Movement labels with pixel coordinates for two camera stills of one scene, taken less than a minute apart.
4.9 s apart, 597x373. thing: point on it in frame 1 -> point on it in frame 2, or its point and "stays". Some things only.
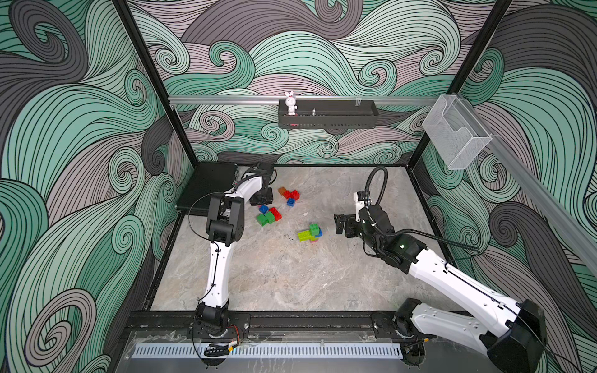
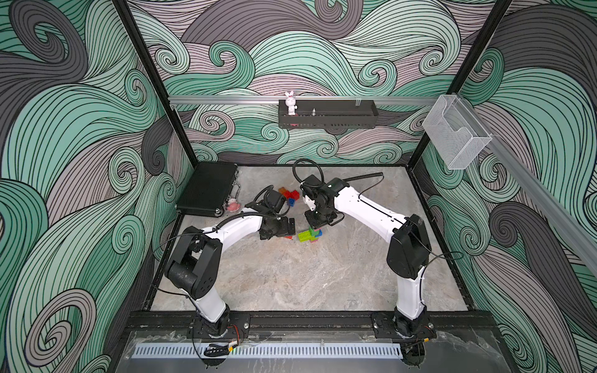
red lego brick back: (293, 194) stays
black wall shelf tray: (329, 113) stays
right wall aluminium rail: (544, 189) stays
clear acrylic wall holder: (457, 133) stays
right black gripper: (350, 220) -> (313, 223)
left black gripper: (270, 197) -> (284, 231)
